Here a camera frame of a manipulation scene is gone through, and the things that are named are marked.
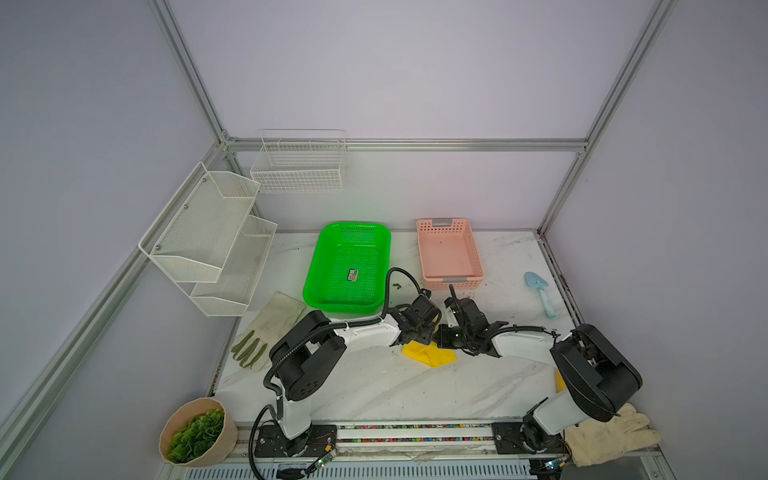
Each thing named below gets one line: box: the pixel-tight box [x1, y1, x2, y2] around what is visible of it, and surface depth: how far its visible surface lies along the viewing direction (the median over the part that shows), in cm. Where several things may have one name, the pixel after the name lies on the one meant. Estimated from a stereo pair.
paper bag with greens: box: [159, 397, 238, 468], surface depth 66 cm
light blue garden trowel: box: [524, 271, 556, 319], surface depth 106 cm
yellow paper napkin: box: [402, 340, 458, 367], surface depth 89 cm
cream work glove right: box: [565, 404, 662, 467], surface depth 75 cm
